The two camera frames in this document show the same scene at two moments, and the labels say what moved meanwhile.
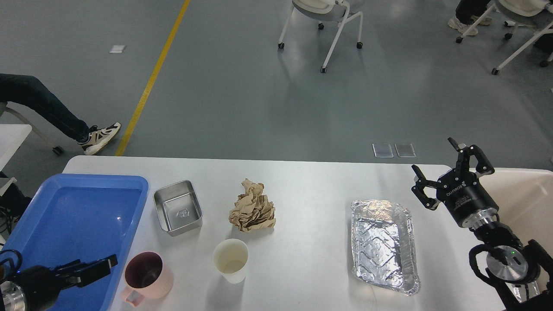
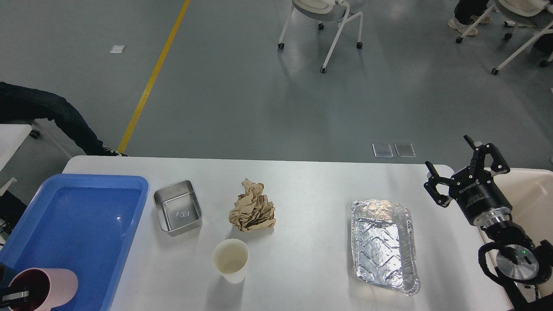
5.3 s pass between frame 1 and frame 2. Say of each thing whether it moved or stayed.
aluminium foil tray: stayed
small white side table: stayed
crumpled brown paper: stayed
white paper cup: stayed
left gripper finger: moved
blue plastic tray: stayed
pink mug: moved
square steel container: stayed
